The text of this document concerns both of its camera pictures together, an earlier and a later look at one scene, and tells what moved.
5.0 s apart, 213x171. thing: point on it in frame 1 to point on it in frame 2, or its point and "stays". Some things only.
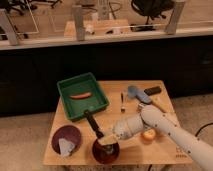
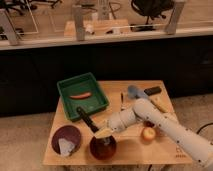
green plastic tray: [80, 94] stays
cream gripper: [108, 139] to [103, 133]
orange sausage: [80, 96] stays
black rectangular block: [152, 90] stays
